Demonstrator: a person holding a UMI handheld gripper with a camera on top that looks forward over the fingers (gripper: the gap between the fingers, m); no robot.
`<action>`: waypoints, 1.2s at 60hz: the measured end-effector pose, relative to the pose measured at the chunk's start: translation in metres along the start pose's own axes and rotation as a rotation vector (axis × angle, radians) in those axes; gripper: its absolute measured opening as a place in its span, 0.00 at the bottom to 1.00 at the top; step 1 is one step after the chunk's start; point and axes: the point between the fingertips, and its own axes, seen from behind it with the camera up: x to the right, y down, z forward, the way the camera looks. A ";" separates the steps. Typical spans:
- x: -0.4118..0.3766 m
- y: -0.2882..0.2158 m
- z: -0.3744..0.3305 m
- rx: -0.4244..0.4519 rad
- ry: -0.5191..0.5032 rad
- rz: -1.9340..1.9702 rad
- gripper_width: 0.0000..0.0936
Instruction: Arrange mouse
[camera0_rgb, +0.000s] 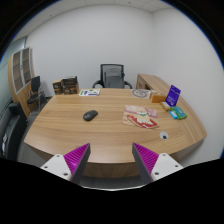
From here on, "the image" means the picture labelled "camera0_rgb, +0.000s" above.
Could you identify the white printed paper sheet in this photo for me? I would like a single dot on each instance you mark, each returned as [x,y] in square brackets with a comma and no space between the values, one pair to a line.
[89,92]

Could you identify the black computer mouse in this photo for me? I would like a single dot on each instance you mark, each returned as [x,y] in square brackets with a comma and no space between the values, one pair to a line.
[90,115]

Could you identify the small black visitor chair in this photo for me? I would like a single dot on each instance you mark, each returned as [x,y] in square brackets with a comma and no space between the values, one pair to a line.
[35,85]

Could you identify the large brown cardboard box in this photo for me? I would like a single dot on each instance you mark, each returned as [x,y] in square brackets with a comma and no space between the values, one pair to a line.
[70,86]

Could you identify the green packet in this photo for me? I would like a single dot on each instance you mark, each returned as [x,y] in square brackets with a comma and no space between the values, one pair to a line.
[180,112]

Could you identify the wooden side desk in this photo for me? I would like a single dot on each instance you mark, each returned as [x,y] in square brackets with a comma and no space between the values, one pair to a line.
[150,81]

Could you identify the small brown cardboard box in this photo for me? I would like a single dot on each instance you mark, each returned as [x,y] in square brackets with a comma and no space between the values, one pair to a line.
[57,87]

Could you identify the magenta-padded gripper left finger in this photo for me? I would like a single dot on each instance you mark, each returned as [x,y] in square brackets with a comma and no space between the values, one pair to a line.
[77,159]

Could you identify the small blue packet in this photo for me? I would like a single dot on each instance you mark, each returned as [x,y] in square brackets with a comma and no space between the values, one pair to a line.
[173,115]

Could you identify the small yellow box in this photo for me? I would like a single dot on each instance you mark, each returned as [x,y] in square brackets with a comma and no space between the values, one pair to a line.
[165,106]

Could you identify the black armchair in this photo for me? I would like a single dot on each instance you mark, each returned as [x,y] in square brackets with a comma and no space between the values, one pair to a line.
[11,131]

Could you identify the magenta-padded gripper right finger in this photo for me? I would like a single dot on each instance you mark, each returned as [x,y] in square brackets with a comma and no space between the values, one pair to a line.
[146,158]

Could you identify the black mesh office chair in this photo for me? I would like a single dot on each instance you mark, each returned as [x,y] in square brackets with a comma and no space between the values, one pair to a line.
[112,76]

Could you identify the wooden shelf unit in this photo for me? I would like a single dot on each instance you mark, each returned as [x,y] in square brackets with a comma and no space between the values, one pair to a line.
[20,71]

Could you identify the cartoon print mouse pad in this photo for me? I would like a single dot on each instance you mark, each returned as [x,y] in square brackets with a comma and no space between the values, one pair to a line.
[140,117]

